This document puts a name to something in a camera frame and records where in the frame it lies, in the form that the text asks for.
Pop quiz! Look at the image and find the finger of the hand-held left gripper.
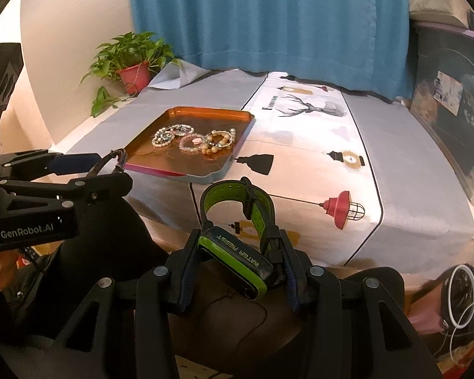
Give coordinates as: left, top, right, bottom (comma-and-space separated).
0, 171, 134, 217
0, 149, 101, 178

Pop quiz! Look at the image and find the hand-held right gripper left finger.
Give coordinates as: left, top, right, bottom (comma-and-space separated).
35, 229, 206, 379

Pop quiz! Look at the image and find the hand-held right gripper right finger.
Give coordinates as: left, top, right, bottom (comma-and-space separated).
276, 229, 445, 379

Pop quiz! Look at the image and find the thin black bangle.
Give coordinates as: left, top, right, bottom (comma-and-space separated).
88, 148, 128, 176

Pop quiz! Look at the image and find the black green wrist watch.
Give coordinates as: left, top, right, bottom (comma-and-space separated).
197, 177, 287, 301

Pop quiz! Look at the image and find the clear crystal bead bracelet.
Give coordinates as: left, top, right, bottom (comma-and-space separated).
151, 125, 182, 147

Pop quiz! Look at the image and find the clear bracelet with pink charm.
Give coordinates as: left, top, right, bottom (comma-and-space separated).
178, 134, 208, 154

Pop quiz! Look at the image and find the cream wooden bead bracelet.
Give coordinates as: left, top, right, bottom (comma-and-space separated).
201, 140, 234, 156

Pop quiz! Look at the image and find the yellow bead bracelet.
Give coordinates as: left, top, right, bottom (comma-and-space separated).
204, 129, 228, 146

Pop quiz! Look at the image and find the copper orange tray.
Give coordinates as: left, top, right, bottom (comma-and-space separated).
124, 106, 257, 184

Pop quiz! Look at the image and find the brown seat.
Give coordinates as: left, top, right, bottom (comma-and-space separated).
170, 258, 301, 376

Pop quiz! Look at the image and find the potted green plant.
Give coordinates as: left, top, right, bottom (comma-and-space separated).
79, 32, 182, 118

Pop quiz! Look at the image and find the grey white printed tablecloth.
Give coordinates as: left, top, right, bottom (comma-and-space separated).
51, 65, 474, 273

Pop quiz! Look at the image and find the blue curtain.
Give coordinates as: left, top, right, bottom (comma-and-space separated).
126, 0, 415, 101

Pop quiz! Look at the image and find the beige cloth bundle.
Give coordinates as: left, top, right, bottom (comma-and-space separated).
409, 0, 474, 26

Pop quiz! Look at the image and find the white cable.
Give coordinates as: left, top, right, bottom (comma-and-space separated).
438, 262, 474, 364

